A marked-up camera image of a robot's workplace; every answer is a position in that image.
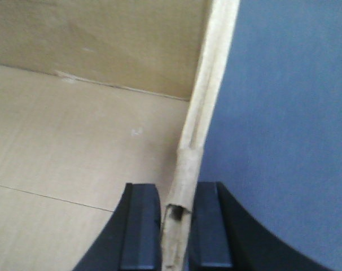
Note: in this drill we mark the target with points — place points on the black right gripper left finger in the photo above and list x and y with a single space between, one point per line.
130 239

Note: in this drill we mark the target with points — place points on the brown cardboard carton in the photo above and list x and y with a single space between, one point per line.
95 95

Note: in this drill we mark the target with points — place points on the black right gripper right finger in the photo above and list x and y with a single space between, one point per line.
224 236

